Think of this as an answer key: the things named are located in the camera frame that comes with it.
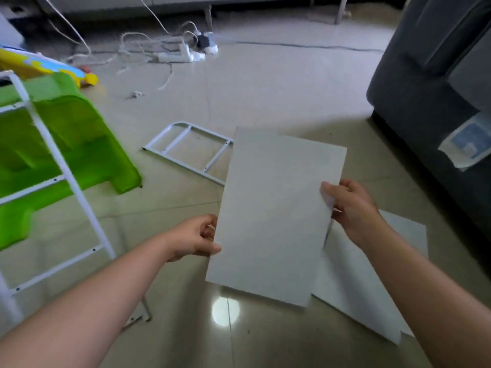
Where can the person's right hand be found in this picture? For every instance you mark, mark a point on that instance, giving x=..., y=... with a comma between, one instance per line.
x=353, y=212

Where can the person's left hand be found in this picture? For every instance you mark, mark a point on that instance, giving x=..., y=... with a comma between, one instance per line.
x=192, y=237

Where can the white wooden board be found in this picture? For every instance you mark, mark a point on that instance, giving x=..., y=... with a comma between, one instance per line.
x=272, y=218
x=360, y=287

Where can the white metal frame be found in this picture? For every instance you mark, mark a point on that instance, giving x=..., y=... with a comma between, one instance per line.
x=188, y=153
x=60, y=176

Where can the person's left forearm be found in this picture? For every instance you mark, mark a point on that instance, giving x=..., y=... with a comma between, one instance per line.
x=77, y=310

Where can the person's right forearm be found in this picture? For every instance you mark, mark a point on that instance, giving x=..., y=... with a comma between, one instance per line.
x=429, y=302

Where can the grey sofa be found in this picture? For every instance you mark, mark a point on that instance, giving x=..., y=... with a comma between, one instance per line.
x=429, y=95

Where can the green plastic stool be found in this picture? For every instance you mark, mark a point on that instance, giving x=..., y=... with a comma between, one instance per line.
x=54, y=149

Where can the long white power strip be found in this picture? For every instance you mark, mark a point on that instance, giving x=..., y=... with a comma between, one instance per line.
x=178, y=56

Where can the white power strip with plugs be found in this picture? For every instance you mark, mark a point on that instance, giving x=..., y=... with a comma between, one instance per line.
x=205, y=42

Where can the yellow plastic basket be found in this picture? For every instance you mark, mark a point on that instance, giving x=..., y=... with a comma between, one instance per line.
x=46, y=63

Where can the grey marble TV cabinet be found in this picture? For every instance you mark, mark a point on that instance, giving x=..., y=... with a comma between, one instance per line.
x=192, y=2

